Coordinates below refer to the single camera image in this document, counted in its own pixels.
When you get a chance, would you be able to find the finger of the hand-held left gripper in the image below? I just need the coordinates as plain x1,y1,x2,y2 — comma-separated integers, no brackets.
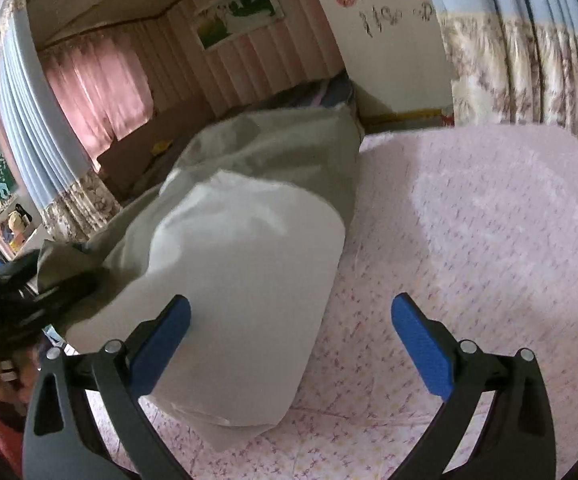
29,267,112,323

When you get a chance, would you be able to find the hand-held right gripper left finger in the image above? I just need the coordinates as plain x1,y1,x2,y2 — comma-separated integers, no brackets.
21,294,192,480

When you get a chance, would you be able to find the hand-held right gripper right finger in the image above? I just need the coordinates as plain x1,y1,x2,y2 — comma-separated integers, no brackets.
390,292,557,480

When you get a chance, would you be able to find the olive jacket with white lining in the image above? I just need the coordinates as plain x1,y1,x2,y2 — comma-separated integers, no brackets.
36,107,364,442

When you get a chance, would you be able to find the person's left hand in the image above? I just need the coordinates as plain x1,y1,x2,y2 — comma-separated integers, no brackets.
0,342,40,411

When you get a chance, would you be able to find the white shelf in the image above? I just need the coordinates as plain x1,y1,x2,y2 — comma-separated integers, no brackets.
0,203,46,262

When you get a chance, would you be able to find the pink floral bed sheet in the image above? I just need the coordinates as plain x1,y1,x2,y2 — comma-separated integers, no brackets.
69,127,578,480

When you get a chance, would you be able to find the brown bed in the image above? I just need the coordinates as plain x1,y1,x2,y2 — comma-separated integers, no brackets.
96,92,220,201

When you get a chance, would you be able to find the blue curtain with floral hem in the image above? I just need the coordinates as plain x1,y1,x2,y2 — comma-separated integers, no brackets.
0,0,122,241
416,0,578,166

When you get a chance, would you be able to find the pink window curtain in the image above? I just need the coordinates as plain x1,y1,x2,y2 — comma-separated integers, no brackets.
36,25,154,166

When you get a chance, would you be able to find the white wardrobe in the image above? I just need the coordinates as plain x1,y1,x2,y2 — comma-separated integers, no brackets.
299,0,454,128

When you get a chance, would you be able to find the landscape wall poster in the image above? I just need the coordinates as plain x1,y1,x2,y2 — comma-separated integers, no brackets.
194,0,284,51

